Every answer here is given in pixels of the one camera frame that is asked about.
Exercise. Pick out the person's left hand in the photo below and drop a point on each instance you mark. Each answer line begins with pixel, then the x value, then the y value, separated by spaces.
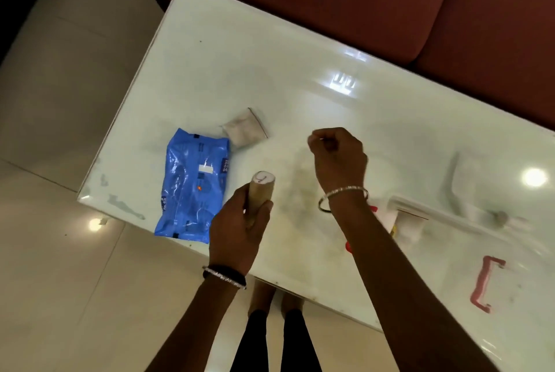
pixel 232 237

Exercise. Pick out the person's right hand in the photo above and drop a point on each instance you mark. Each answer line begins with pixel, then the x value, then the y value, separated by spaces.
pixel 342 163

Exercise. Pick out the person's right thumb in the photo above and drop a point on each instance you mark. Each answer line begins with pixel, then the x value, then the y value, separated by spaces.
pixel 320 138

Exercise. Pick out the person's left thumb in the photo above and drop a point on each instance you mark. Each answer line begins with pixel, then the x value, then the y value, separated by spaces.
pixel 263 215

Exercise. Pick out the wooden rolling pin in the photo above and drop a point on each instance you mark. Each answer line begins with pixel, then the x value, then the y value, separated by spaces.
pixel 262 192

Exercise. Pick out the person's right forearm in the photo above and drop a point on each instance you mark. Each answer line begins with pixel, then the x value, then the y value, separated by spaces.
pixel 403 289

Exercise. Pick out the person's left forearm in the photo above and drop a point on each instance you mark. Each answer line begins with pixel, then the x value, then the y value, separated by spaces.
pixel 199 324

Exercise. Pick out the silver bangle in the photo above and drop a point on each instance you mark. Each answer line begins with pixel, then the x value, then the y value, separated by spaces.
pixel 347 191

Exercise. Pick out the small clear packet white powder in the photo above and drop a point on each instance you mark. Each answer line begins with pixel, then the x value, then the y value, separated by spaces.
pixel 245 128

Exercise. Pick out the blue plastic packet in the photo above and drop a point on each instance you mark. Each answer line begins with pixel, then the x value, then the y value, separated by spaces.
pixel 193 185

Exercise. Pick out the white carton box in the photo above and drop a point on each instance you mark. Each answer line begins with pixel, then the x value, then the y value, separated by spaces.
pixel 407 224

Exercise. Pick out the person's legs in black trousers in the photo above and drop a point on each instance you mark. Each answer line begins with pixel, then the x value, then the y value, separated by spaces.
pixel 277 341

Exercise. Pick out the white long plastic strip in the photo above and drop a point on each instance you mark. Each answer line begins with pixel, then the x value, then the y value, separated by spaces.
pixel 459 215

